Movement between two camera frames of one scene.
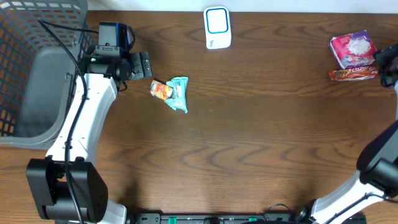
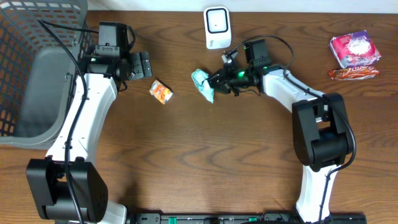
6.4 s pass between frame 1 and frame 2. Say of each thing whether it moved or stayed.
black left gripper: stayed
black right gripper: moved
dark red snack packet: stayed
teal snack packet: moved
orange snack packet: stayed
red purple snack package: stayed
